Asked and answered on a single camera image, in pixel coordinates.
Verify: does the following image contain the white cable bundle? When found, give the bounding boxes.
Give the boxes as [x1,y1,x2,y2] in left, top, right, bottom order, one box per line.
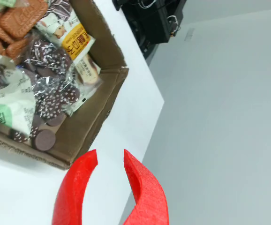
[167,15,181,38]

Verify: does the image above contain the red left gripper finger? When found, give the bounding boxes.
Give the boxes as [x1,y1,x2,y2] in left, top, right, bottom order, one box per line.
[52,149,98,225]

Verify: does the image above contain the pale green wrapped snack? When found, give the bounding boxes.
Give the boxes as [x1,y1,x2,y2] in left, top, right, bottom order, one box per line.
[0,0,18,13]

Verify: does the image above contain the yellow sunflower seed snack packet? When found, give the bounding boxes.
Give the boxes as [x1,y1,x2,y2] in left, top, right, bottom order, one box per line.
[34,0,96,67]

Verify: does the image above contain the brown biscuit packet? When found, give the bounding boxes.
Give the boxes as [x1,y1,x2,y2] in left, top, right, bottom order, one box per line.
[0,0,49,59]

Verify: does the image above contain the brown cardboard box bin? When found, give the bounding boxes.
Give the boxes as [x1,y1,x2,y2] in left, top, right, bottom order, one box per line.
[0,0,129,170]

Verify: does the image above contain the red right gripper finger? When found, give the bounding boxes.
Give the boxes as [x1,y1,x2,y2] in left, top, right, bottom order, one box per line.
[123,149,170,225]

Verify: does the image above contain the brown white cake packet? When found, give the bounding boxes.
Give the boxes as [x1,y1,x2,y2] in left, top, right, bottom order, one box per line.
[62,54,103,117]

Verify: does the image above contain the chocolate sprinkle cookie packet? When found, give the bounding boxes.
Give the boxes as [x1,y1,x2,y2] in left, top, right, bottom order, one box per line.
[10,35,81,151]

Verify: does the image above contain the black equipment rack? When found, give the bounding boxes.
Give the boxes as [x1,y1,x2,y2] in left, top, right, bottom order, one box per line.
[112,0,188,59]

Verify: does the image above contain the green sunflower seed snack packet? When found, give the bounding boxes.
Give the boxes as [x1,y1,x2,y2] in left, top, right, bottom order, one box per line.
[0,50,40,139]

